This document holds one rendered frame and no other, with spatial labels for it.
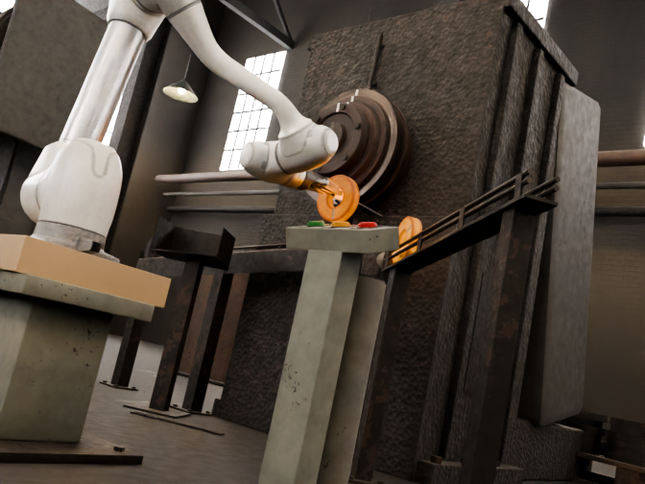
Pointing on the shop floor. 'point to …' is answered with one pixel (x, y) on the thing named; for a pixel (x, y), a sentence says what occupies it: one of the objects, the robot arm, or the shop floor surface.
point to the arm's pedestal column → (51, 382)
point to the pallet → (610, 447)
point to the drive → (561, 305)
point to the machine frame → (230, 404)
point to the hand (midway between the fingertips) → (338, 193)
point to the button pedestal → (317, 346)
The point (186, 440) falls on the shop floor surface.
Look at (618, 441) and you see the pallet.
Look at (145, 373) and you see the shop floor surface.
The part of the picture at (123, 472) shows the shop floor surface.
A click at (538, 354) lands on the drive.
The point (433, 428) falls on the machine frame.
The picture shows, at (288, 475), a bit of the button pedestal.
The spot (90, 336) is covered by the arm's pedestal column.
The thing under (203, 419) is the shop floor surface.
